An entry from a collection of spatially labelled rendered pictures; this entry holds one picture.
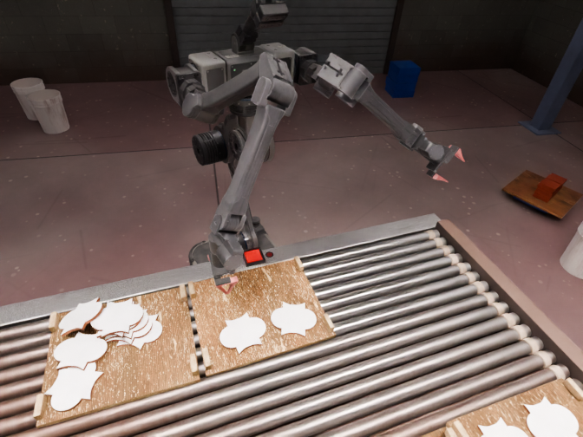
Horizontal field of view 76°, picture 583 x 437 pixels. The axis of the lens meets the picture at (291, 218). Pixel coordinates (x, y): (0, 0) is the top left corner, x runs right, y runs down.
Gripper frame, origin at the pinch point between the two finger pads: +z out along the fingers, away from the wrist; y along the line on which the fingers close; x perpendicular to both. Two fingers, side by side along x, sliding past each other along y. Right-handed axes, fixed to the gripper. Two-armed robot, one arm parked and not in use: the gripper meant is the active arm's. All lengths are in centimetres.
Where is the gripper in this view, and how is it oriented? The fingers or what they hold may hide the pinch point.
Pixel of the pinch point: (224, 281)
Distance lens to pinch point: 124.6
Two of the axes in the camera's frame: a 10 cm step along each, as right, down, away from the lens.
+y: -3.5, -6.0, 7.2
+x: -9.4, 2.0, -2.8
